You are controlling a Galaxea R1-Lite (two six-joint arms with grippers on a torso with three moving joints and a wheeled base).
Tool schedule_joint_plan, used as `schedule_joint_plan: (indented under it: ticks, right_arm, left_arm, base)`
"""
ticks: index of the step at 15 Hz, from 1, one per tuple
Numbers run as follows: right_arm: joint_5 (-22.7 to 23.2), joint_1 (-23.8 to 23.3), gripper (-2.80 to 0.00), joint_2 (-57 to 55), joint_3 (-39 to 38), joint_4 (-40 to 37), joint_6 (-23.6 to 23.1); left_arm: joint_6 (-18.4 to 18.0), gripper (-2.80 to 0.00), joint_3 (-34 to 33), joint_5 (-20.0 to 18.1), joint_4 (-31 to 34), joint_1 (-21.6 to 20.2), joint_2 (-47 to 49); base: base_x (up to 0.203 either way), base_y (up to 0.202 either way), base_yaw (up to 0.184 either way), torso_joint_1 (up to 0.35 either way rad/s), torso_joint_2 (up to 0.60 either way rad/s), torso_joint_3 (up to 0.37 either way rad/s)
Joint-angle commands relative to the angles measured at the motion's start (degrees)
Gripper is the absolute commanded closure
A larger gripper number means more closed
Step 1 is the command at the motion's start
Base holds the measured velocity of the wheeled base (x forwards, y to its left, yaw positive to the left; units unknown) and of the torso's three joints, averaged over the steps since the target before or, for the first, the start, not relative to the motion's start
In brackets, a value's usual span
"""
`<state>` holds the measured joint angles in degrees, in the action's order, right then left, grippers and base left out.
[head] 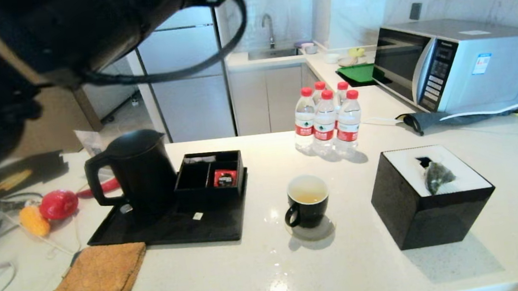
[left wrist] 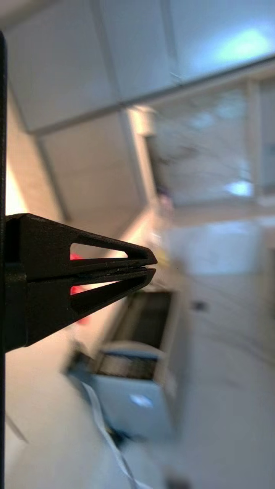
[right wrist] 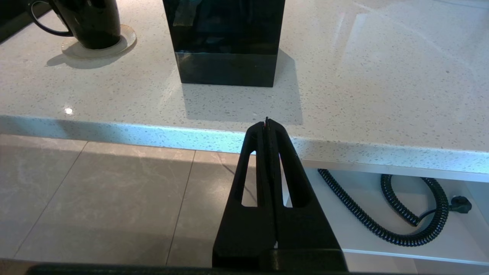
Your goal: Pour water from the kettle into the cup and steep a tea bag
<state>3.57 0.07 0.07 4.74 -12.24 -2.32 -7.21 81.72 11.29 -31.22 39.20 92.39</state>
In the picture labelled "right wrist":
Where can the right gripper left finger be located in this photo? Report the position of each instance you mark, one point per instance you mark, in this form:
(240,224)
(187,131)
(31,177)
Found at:
(244,229)

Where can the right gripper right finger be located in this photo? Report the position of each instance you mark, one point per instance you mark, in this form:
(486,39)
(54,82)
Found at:
(305,229)

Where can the white base panel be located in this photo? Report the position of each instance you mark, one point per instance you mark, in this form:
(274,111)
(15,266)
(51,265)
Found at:
(382,256)

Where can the black tissue box white lid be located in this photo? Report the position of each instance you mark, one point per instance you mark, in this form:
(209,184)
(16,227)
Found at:
(229,57)

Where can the round clear coaster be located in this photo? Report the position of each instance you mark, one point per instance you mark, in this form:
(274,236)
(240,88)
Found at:
(125,43)

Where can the black mug white inside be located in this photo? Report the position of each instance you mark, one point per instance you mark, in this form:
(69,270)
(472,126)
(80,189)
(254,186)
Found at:
(95,25)

